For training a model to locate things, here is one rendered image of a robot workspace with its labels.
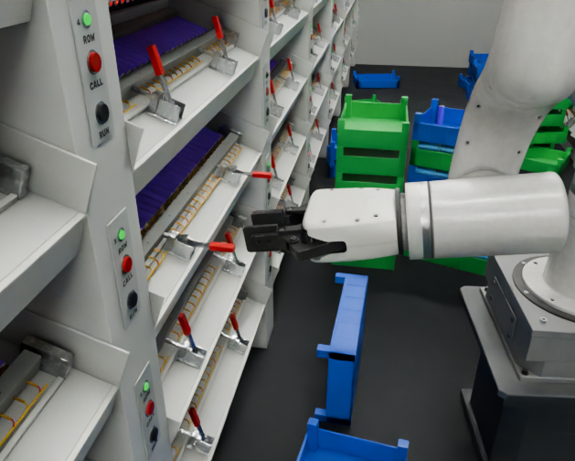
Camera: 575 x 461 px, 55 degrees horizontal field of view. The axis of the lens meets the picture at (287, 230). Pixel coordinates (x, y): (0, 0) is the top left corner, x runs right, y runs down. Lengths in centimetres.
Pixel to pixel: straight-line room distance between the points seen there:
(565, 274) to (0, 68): 88
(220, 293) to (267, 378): 38
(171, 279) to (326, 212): 26
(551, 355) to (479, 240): 47
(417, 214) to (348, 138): 106
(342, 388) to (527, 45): 84
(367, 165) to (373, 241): 108
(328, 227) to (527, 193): 20
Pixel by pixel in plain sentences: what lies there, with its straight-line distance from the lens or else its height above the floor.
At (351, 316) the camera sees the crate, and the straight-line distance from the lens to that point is 125.
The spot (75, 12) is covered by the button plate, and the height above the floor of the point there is 89.
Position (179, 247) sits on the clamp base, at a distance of 79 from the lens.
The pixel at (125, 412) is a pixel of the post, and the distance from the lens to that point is 65.
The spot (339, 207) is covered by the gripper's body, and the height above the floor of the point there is 68.
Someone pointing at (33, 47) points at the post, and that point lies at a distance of 48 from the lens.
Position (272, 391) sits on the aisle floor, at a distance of 135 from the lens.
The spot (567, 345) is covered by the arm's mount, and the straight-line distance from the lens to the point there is 102.
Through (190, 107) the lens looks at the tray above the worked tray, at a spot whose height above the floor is 74.
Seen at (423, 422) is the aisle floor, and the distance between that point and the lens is 132.
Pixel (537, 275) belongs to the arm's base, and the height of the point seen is 40.
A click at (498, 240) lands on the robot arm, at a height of 68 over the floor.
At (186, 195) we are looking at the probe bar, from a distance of 89.
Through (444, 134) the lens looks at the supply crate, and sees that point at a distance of 170.
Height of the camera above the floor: 95
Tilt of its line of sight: 28 degrees down
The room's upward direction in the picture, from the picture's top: straight up
